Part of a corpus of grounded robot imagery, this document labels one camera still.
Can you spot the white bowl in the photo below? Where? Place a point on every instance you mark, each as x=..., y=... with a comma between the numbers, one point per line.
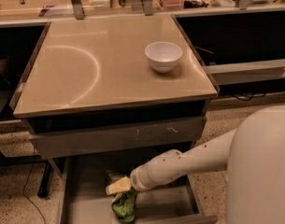
x=163, y=56

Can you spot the grey metal post left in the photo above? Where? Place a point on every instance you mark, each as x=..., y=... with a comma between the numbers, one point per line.
x=78, y=9

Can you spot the black table leg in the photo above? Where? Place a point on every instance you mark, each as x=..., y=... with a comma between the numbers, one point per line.
x=44, y=184

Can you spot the green rice chip bag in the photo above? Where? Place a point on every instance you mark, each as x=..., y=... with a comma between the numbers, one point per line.
x=123, y=204

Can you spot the grey side shelf beam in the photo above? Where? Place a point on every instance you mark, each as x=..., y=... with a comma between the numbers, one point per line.
x=237, y=73

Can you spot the grey top drawer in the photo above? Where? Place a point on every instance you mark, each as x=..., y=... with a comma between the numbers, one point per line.
x=118, y=137

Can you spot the open grey middle drawer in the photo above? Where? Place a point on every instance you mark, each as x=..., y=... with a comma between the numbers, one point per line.
x=85, y=201

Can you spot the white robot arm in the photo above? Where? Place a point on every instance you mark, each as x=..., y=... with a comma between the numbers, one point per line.
x=253, y=156

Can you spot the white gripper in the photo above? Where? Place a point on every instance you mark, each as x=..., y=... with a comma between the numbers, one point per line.
x=136, y=180

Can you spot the grey drawer cabinet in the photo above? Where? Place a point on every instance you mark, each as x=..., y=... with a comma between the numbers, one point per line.
x=94, y=73

